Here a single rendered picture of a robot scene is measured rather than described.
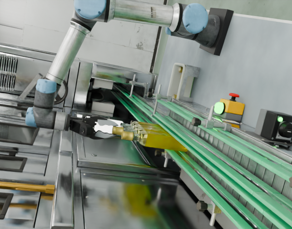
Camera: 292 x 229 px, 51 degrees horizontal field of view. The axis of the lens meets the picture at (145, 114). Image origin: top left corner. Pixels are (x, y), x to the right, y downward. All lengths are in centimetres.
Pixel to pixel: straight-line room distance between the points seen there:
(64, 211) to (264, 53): 85
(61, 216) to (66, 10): 444
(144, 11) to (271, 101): 59
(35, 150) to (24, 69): 107
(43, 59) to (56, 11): 282
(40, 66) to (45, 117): 113
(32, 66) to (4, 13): 335
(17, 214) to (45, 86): 52
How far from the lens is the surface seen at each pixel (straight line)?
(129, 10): 126
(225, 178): 86
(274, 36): 117
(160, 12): 129
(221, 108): 118
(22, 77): 237
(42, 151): 139
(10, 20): 563
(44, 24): 510
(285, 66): 109
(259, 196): 75
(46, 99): 125
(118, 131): 128
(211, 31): 147
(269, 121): 95
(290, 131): 93
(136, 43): 518
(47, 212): 92
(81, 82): 233
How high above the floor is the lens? 141
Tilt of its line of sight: 15 degrees down
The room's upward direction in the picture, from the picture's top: 81 degrees counter-clockwise
